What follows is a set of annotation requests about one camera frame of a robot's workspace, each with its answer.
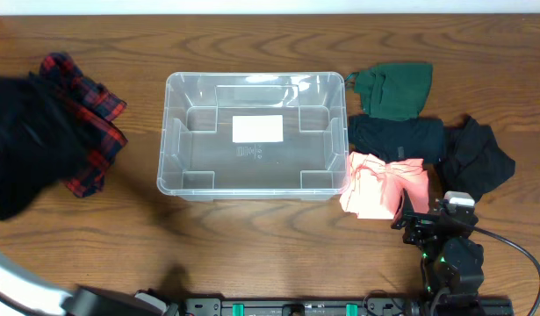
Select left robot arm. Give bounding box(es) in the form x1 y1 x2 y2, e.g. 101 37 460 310
0 252 179 316

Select black crumpled garment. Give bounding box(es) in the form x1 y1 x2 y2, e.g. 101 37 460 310
436 115 515 201

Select white label sticker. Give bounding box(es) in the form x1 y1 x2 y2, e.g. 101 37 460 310
232 115 284 143

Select dark navy garment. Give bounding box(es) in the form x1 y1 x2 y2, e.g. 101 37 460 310
348 114 446 164

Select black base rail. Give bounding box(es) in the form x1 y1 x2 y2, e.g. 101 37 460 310
174 297 515 316

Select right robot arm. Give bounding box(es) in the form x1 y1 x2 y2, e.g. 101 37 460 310
391 191 484 315

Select red navy plaid shirt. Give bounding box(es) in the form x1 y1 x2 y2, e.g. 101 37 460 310
39 53 127 198

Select clear plastic storage container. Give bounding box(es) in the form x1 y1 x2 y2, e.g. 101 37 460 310
156 72 349 202

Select pink folded garment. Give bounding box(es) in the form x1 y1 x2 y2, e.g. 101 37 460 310
340 152 429 219

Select black pants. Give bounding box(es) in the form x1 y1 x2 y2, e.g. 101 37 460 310
0 75 90 221

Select dark green folded garment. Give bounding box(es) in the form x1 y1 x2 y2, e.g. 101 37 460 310
345 62 433 121

